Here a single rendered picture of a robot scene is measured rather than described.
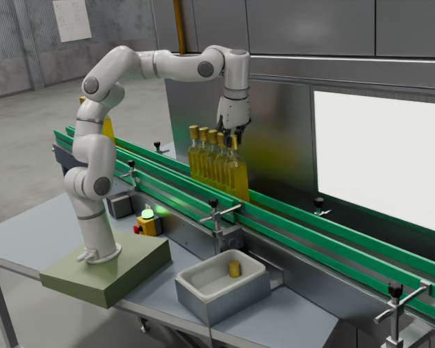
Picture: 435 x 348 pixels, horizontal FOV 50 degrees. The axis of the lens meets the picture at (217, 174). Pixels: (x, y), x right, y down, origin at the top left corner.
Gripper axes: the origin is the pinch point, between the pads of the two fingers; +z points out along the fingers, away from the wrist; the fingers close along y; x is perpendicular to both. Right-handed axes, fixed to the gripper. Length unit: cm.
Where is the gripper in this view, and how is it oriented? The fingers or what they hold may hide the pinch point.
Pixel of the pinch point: (232, 139)
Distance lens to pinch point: 151.4
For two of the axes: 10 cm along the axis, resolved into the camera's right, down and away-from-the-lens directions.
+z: -0.4, 8.5, 5.3
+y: -8.1, 2.8, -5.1
